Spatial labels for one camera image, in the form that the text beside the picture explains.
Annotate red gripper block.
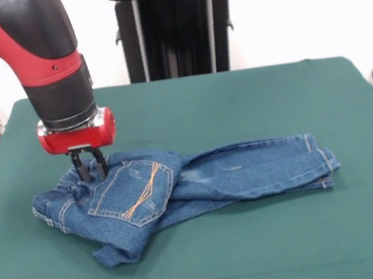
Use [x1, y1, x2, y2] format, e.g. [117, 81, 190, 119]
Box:
[34, 105, 123, 188]

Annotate blue denim jeans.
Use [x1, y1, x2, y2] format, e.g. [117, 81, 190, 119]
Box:
[26, 122, 351, 278]

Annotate dark green table cloth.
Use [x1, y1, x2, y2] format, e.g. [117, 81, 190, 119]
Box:
[0, 50, 373, 279]

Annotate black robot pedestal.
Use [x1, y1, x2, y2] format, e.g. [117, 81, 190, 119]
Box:
[99, 0, 254, 87]

